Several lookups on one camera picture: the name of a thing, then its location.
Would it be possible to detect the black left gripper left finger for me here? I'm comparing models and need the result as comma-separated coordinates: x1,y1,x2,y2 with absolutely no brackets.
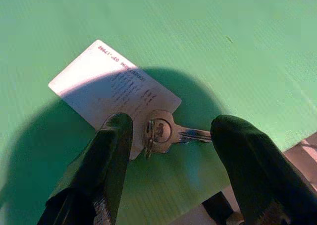
37,112,134,225

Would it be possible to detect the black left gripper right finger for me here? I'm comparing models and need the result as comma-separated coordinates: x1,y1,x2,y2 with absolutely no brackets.
211,114,317,225

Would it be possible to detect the silver key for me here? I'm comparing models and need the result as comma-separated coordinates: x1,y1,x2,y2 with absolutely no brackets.
142,110,213,154

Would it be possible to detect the white printed card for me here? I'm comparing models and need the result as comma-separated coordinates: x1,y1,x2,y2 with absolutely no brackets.
48,39,182,161

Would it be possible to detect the green board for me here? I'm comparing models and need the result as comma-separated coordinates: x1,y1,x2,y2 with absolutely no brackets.
0,0,317,225

